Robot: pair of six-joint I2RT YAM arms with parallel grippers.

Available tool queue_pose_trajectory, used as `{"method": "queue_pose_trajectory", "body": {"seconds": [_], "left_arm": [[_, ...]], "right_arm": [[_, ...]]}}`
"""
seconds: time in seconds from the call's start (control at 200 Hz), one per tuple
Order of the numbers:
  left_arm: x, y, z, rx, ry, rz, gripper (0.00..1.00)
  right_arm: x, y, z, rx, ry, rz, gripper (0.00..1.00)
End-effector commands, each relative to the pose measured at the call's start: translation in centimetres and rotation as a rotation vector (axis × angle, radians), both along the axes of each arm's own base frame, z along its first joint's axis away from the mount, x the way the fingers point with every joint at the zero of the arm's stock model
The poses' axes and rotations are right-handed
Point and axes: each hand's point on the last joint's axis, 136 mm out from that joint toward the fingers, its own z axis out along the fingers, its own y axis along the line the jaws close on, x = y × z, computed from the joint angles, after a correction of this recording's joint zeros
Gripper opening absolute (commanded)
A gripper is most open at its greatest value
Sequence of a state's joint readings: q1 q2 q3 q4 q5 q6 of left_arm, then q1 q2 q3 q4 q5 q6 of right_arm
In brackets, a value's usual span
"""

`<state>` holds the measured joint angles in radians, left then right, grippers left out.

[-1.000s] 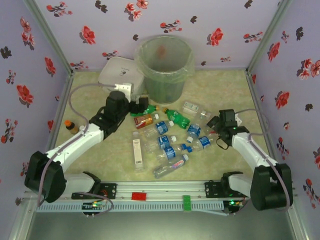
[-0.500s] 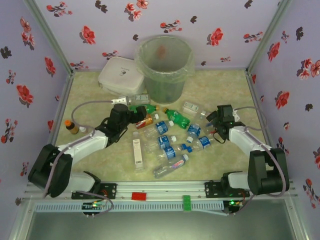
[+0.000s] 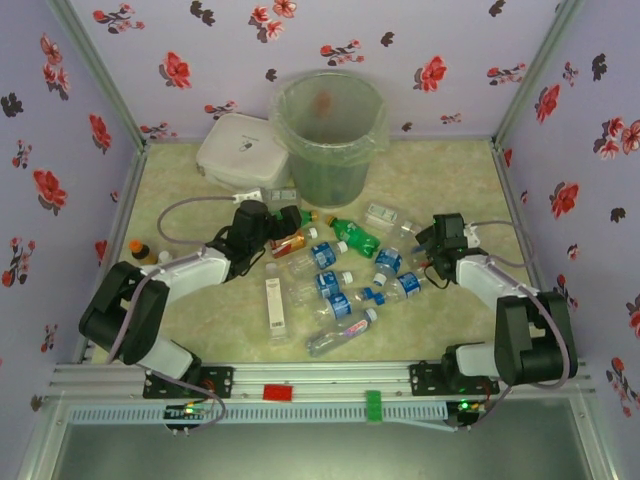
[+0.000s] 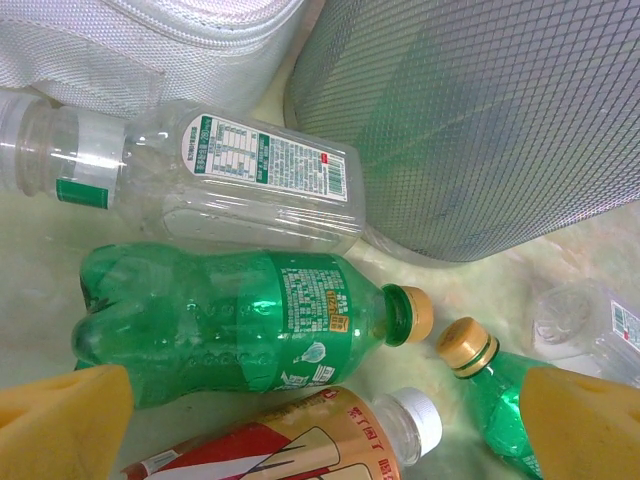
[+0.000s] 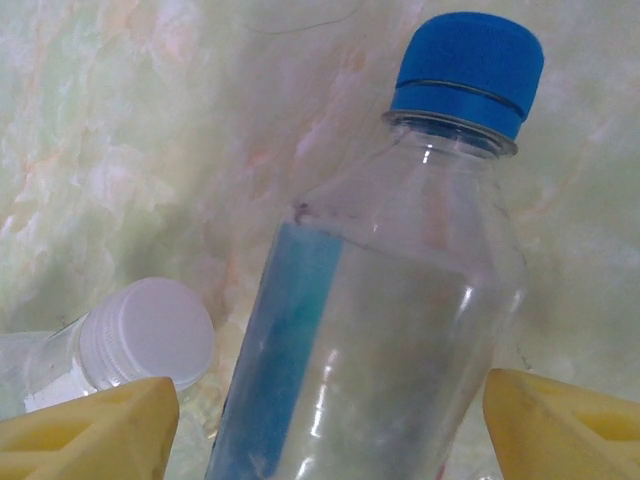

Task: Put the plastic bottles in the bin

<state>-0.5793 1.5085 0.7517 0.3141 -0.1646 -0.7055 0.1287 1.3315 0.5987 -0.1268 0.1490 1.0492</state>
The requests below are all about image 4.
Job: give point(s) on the green plastic bottle yellow cap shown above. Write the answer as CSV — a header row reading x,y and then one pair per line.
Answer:
x,y
200,320
495,395

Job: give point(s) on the clear plastic trash bin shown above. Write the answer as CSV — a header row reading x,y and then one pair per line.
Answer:
x,y
490,115

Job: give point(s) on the white mesh storage box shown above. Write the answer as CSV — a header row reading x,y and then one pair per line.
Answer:
x,y
125,45

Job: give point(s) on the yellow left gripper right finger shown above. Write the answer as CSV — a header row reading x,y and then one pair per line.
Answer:
x,y
585,430

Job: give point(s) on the red label bottle white cap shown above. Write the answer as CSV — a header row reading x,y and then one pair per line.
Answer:
x,y
300,445

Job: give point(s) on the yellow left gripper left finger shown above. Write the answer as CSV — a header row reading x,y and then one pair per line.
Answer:
x,y
55,430

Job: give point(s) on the clear bottle green white label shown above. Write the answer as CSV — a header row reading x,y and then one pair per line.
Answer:
x,y
240,200
590,330

